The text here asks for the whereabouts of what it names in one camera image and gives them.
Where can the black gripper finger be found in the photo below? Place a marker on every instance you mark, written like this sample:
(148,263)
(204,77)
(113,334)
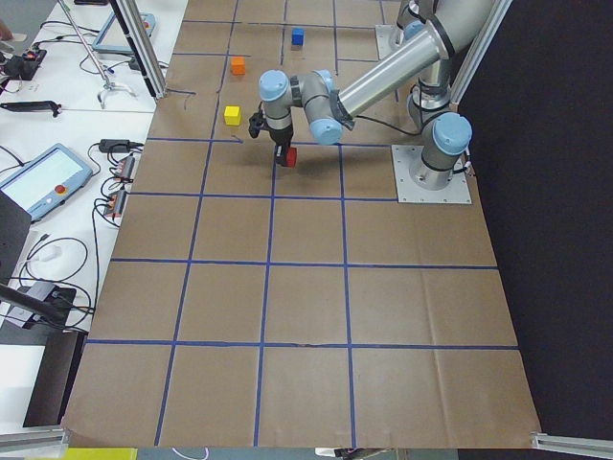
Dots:
(279,155)

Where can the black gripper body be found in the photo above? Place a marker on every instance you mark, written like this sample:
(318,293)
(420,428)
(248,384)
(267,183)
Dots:
(282,136)

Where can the red wooden block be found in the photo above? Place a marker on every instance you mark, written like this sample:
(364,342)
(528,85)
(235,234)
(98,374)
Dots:
(290,159)

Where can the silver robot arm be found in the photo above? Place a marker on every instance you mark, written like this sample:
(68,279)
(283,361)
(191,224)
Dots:
(426,33)

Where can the yellow wooden block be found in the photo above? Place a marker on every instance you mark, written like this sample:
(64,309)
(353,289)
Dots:
(232,115)

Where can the orange wooden block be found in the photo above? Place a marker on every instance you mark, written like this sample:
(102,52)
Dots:
(238,65)

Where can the blue wooden block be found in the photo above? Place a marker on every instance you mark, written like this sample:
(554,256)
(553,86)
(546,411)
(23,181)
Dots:
(297,37)

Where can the brown paper table cover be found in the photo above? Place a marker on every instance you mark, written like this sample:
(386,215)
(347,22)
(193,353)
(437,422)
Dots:
(251,305)

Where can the black power adapter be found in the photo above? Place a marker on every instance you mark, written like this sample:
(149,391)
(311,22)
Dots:
(114,146)

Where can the black curtain panel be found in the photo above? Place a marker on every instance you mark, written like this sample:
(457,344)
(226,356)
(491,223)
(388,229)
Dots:
(541,107)

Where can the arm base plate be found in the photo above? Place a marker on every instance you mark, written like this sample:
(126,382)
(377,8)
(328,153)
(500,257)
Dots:
(388,39)
(416,183)

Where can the aluminium frame post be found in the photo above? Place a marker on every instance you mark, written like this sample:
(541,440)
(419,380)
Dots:
(132,25)

